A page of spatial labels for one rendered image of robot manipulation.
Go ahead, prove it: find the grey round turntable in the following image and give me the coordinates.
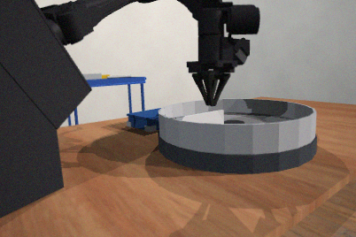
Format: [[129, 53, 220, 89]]
[[158, 99, 317, 174]]

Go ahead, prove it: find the blue open box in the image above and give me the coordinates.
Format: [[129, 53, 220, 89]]
[[128, 108, 161, 130]]

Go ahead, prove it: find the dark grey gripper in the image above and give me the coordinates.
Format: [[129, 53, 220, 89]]
[[187, 34, 237, 106]]

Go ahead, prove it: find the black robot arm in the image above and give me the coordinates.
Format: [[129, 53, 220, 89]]
[[43, 0, 260, 65]]

